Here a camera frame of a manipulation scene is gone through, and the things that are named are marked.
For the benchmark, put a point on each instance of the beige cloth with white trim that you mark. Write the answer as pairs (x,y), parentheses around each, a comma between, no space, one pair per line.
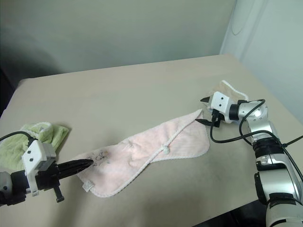
(230,91)

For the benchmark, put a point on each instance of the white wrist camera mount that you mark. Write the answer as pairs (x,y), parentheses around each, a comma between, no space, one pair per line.
(220,104)
(35,152)

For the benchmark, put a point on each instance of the green towel with white trim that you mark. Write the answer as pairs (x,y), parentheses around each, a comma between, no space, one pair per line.
(11,151)

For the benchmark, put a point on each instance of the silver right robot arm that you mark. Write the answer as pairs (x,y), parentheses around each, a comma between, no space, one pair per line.
(267,151)

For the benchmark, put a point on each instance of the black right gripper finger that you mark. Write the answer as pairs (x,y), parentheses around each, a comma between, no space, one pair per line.
(206,99)
(204,122)

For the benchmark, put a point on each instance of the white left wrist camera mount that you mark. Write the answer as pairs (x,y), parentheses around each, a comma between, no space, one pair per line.
(35,152)

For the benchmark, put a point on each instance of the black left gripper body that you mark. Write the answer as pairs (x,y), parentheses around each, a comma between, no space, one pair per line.
(47,179)

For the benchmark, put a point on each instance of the pink towel with white trim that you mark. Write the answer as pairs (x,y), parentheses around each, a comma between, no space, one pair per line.
(146,153)

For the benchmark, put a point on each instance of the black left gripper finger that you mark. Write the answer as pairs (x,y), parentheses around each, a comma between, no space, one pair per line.
(75,163)
(75,171)

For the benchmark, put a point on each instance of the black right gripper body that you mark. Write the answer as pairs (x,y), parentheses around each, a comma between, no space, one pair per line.
(216,118)

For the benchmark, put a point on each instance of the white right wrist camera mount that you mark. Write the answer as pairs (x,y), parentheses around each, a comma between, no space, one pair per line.
(220,104)

